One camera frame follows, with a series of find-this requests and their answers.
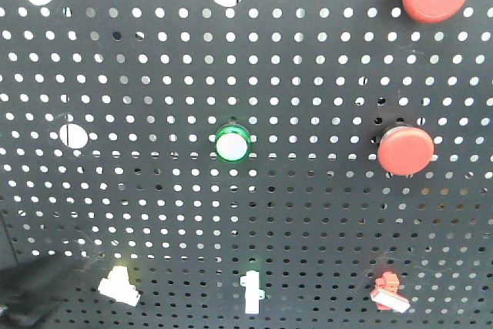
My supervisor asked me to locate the yellow rotary selector switch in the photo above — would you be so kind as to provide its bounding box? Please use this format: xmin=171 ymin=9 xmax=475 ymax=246
xmin=97 ymin=265 xmax=140 ymax=307

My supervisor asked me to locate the red rotary selector switch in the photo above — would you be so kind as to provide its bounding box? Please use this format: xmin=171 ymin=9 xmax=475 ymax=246
xmin=370 ymin=271 xmax=411 ymax=314

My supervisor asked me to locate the green illuminated push button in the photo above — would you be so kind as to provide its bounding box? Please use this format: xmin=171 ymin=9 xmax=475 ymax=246
xmin=214 ymin=123 xmax=251 ymax=163

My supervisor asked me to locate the black perforated pegboard panel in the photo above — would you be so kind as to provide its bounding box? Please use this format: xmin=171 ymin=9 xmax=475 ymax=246
xmin=1 ymin=0 xmax=492 ymax=328

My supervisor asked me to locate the lower red mushroom button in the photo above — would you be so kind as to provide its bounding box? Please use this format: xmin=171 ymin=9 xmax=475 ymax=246
xmin=377 ymin=124 xmax=434 ymax=176

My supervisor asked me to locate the green rotary selector switch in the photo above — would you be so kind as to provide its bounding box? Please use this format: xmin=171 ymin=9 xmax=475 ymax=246
xmin=240 ymin=270 xmax=266 ymax=315

